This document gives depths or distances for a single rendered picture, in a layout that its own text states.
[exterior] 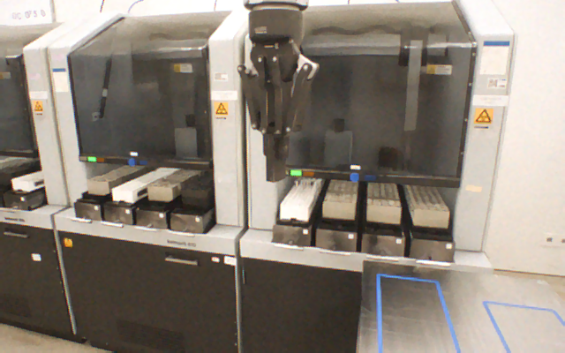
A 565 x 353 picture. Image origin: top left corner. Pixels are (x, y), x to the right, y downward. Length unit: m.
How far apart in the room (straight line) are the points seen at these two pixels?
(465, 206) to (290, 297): 0.68
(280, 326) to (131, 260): 0.66
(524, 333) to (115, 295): 1.47
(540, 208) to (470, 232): 1.36
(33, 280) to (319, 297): 1.37
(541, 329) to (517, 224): 1.76
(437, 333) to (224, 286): 0.85
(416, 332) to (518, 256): 1.99
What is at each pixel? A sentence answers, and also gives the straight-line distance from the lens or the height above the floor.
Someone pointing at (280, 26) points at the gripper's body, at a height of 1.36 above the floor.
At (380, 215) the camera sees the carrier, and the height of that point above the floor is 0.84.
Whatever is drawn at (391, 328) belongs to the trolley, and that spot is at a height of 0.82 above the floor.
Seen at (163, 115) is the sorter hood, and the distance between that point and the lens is 1.37.
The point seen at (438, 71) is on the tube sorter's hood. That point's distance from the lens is 1.17.
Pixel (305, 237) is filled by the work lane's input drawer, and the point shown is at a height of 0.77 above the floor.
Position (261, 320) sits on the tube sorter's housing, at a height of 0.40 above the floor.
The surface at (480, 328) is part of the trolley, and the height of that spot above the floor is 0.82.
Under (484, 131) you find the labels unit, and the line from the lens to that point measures 1.23.
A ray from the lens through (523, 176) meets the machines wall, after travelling 2.53.
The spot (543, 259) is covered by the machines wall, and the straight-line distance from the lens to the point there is 2.78.
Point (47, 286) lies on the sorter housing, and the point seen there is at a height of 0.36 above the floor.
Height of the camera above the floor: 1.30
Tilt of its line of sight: 14 degrees down
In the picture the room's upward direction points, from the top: straight up
